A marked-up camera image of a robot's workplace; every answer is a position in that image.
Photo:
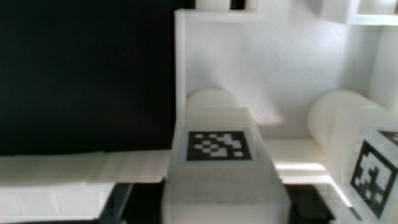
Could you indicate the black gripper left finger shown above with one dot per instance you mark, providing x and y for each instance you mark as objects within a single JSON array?
[{"x": 131, "y": 206}]

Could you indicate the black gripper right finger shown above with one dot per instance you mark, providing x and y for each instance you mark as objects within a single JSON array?
[{"x": 309, "y": 211}]

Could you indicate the white tagged leg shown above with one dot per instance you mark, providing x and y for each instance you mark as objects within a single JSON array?
[{"x": 222, "y": 186}]

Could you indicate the white chair seat part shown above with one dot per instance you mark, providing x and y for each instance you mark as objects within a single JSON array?
[{"x": 275, "y": 76}]

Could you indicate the white chair leg with tag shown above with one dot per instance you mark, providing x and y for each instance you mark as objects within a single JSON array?
[{"x": 360, "y": 150}]

